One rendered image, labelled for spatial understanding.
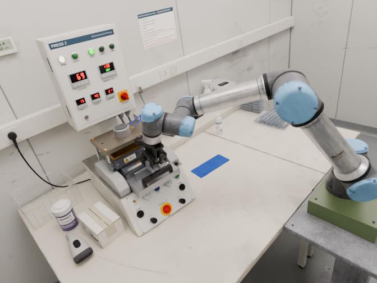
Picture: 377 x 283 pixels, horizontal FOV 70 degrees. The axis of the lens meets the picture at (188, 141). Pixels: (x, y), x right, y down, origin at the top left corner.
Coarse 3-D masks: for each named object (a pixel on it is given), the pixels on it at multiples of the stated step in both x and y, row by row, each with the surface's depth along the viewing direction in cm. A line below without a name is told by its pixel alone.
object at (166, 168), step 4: (168, 164) 119; (164, 168) 117; (168, 168) 118; (172, 168) 120; (156, 172) 115; (160, 172) 116; (164, 172) 118; (148, 176) 114; (152, 176) 114; (156, 176) 115; (144, 180) 112; (148, 180) 113; (144, 184) 112
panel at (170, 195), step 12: (180, 180) 132; (156, 192) 125; (168, 192) 128; (180, 192) 131; (132, 204) 119; (144, 204) 121; (156, 204) 124; (168, 204) 127; (180, 204) 131; (144, 216) 121; (156, 216) 124; (168, 216) 127; (144, 228) 120
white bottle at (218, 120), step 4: (216, 116) 182; (220, 116) 183; (216, 120) 182; (220, 120) 182; (216, 124) 184; (220, 124) 183; (216, 128) 186; (220, 128) 185; (216, 132) 188; (220, 132) 186
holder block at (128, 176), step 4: (120, 168) 124; (136, 168) 123; (140, 168) 123; (120, 172) 124; (124, 172) 121; (128, 172) 121; (132, 172) 121; (124, 176) 122; (128, 176) 120; (132, 176) 121
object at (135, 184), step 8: (144, 168) 119; (176, 168) 122; (136, 176) 117; (144, 176) 120; (160, 176) 119; (168, 176) 120; (128, 184) 118; (136, 184) 117; (152, 184) 115; (160, 184) 118; (136, 192) 113; (144, 192) 114
